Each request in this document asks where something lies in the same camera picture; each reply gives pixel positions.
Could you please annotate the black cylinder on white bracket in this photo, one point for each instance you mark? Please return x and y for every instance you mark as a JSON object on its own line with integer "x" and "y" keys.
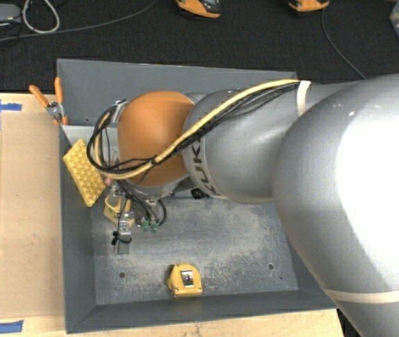
{"x": 199, "y": 193}

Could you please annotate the yellow tape measure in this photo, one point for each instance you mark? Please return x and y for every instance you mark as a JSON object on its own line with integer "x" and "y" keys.
{"x": 185, "y": 282}

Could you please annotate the grey metal bin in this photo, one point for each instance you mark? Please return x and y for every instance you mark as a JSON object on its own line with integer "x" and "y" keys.
{"x": 220, "y": 244}

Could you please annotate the flat brown cardboard board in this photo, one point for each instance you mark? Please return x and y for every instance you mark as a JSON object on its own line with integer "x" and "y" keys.
{"x": 27, "y": 216}

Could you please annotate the yellow studded flat plate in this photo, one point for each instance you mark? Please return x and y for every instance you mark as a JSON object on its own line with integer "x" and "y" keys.
{"x": 83, "y": 174}

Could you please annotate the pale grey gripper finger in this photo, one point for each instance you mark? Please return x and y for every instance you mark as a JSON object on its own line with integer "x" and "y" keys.
{"x": 115, "y": 194}
{"x": 124, "y": 234}

